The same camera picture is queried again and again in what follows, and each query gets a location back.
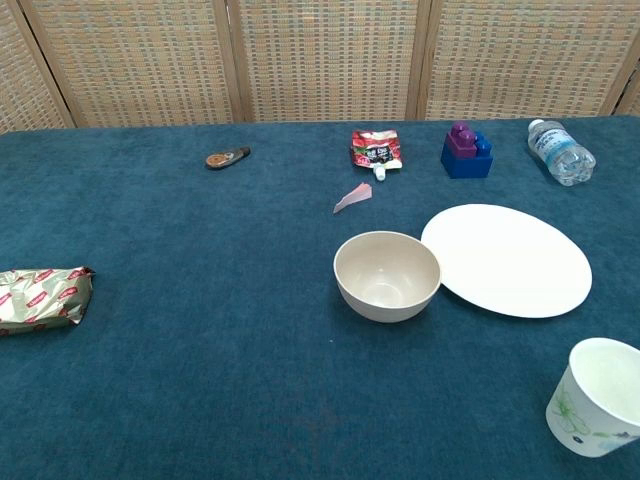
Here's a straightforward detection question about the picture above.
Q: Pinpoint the floral print paper cup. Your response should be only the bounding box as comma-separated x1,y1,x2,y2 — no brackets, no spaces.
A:
545,337,640,459

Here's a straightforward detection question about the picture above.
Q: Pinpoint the gold red snack package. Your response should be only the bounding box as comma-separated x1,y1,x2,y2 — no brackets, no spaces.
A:
0,266,96,337

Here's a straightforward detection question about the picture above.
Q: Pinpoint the red spouted drink pouch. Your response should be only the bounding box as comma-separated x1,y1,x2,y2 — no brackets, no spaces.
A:
350,129,404,182

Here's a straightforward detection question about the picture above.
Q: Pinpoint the blue felt table cover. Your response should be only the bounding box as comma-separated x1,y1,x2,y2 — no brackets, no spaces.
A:
0,115,640,480

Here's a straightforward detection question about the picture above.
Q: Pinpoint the white round plate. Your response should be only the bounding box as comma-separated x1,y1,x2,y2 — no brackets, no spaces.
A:
420,203,594,319

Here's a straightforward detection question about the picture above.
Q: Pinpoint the beige bowl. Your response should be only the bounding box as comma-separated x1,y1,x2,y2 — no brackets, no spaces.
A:
333,230,443,323

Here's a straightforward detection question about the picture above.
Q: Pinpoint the blue building block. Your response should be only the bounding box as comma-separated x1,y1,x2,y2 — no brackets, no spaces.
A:
440,130,495,180

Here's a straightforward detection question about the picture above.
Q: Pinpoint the woven folding screen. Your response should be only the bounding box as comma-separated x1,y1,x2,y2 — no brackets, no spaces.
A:
0,0,640,135

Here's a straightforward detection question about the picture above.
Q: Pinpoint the purple building block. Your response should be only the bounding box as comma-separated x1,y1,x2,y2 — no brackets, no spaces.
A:
448,121,479,160

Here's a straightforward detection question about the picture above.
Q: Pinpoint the clear plastic water bottle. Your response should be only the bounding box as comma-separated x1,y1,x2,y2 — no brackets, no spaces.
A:
527,118,597,187

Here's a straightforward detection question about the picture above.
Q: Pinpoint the pink folded paper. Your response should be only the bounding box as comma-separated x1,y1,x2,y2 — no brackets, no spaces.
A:
332,183,374,215

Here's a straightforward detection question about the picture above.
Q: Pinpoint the brown black correction tape dispenser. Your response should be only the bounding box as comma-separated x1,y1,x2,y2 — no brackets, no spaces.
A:
205,145,252,171

